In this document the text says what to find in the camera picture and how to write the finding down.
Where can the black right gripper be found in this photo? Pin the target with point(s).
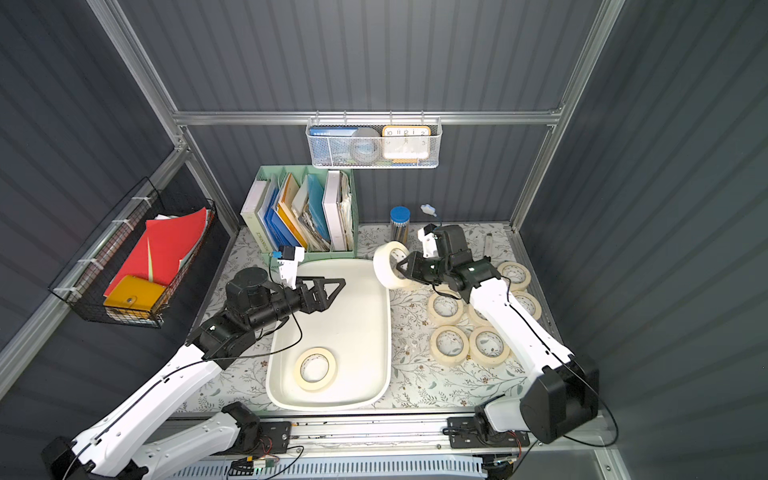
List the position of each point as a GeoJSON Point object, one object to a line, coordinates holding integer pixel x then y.
{"type": "Point", "coordinates": [420, 267]}

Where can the white binder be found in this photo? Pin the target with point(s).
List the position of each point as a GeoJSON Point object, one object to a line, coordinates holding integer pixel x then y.
{"type": "Point", "coordinates": [331, 206]}

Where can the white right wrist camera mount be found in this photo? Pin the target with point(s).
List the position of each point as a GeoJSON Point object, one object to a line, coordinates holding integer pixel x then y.
{"type": "Point", "coordinates": [428, 241]}

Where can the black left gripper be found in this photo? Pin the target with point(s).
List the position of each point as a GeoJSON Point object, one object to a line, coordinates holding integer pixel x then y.
{"type": "Point", "coordinates": [307, 294]}

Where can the yellow wallet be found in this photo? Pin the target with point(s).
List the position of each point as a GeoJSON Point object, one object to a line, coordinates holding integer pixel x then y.
{"type": "Point", "coordinates": [133, 293]}

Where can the black wire wall basket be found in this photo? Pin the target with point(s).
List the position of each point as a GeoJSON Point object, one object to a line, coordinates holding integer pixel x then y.
{"type": "Point", "coordinates": [81, 286]}

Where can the teal folder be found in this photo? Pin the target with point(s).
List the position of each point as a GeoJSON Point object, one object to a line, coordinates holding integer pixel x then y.
{"type": "Point", "coordinates": [315, 204]}

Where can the green file organizer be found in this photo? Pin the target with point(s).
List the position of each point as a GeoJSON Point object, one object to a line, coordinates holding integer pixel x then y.
{"type": "Point", "coordinates": [318, 248]}

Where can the cream masking tape roll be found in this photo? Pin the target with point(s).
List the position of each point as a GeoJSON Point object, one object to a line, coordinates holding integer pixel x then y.
{"type": "Point", "coordinates": [517, 275]}
{"type": "Point", "coordinates": [411, 287]}
{"type": "Point", "coordinates": [315, 369]}
{"type": "Point", "coordinates": [444, 310]}
{"type": "Point", "coordinates": [477, 319]}
{"type": "Point", "coordinates": [384, 260]}
{"type": "Point", "coordinates": [449, 346]}
{"type": "Point", "coordinates": [529, 303]}
{"type": "Point", "coordinates": [487, 348]}

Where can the blue lid pencil jar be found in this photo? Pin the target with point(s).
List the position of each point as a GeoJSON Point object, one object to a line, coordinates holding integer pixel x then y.
{"type": "Point", "coordinates": [399, 224]}

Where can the white plastic storage box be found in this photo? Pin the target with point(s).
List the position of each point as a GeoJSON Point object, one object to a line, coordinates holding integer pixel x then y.
{"type": "Point", "coordinates": [356, 330]}

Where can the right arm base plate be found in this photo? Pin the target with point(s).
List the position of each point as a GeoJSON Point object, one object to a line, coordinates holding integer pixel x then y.
{"type": "Point", "coordinates": [467, 432]}

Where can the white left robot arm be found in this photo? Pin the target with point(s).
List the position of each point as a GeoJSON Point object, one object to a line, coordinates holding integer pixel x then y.
{"type": "Point", "coordinates": [118, 446]}

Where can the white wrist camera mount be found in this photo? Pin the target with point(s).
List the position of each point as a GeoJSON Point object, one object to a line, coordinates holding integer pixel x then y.
{"type": "Point", "coordinates": [428, 241]}
{"type": "Point", "coordinates": [288, 259]}

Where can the floral table mat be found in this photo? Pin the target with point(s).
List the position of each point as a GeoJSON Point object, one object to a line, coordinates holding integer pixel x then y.
{"type": "Point", "coordinates": [417, 380]}

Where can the blue box in basket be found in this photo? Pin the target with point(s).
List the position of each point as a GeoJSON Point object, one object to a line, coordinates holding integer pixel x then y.
{"type": "Point", "coordinates": [329, 146]}

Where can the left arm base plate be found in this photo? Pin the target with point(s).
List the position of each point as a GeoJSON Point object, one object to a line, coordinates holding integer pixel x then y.
{"type": "Point", "coordinates": [271, 437]}

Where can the white book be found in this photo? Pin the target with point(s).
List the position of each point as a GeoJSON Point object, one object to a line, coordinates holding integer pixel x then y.
{"type": "Point", "coordinates": [249, 213]}

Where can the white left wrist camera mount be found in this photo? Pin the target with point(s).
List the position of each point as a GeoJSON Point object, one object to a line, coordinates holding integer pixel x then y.
{"type": "Point", "coordinates": [288, 259]}

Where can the orange white clock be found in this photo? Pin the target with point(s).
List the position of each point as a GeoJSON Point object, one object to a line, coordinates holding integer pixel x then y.
{"type": "Point", "coordinates": [406, 143]}

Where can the blue folder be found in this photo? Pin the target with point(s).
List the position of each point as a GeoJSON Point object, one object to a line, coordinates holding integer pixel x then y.
{"type": "Point", "coordinates": [281, 234]}

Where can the orange folder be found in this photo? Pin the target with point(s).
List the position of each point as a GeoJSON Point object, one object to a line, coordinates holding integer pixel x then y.
{"type": "Point", "coordinates": [289, 189]}

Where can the clear tape roll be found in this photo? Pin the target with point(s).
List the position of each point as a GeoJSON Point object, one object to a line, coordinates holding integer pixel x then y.
{"type": "Point", "coordinates": [365, 146]}

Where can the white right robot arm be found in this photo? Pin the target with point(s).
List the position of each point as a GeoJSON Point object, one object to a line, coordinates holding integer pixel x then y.
{"type": "Point", "coordinates": [560, 393]}

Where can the black capped marker pen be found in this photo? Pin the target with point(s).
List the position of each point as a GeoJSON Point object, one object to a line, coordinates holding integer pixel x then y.
{"type": "Point", "coordinates": [488, 245]}

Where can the red folder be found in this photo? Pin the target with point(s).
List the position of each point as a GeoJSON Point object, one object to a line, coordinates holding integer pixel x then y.
{"type": "Point", "coordinates": [165, 247]}

